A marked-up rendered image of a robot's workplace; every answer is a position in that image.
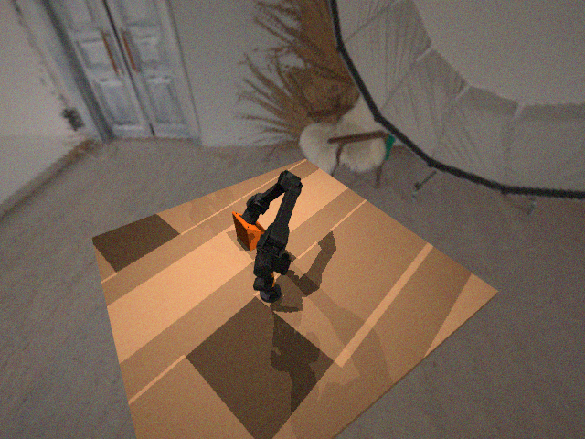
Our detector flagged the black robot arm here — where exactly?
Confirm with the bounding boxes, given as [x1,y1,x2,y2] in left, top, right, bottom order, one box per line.
[239,170,303,278]

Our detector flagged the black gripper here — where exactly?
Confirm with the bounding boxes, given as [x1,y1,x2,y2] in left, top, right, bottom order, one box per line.
[253,248,279,292]

